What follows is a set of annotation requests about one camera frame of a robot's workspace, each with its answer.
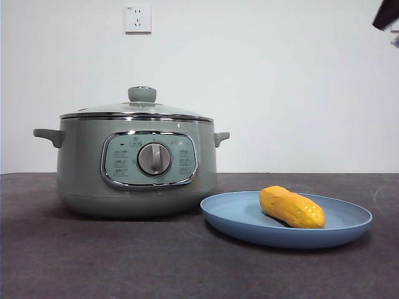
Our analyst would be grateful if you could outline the glass lid with round knob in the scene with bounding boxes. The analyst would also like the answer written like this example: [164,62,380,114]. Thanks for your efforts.
[60,86,215,123]

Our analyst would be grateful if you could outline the yellow corn cob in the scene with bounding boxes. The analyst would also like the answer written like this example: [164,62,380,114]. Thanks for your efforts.
[259,185,326,229]

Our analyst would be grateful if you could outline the blue round plate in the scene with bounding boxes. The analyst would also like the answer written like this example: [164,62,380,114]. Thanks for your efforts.
[199,191,373,249]

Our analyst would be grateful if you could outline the pale green electric steamer pot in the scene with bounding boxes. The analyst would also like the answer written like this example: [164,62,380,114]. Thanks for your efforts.
[33,117,231,218]

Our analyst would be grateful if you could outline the white wall power socket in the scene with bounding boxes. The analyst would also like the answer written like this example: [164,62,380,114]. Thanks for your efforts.
[125,4,153,35]

